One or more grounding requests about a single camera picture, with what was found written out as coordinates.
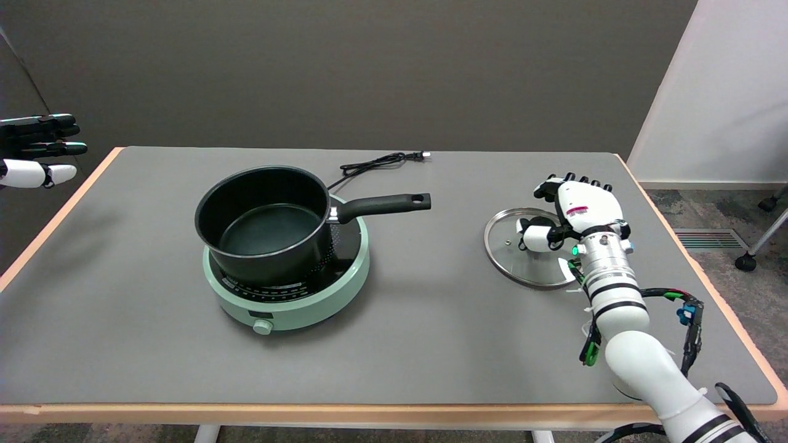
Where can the mint green induction cooker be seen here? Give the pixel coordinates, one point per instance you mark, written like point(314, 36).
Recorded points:
point(295, 311)

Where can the floor vent grille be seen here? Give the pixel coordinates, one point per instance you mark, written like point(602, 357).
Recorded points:
point(708, 240)

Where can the white table leg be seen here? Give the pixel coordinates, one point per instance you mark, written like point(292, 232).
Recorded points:
point(207, 434)
point(543, 437)

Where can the chair base with caster wheels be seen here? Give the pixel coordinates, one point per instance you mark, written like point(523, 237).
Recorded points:
point(746, 263)

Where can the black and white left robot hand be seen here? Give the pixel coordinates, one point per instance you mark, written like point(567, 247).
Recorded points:
point(31, 173)

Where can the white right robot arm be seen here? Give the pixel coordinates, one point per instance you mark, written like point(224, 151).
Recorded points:
point(640, 363)

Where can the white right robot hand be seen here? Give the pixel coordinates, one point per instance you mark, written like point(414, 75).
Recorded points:
point(588, 206)

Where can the glass pot lid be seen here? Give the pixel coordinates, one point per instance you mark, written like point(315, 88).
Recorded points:
point(511, 258)

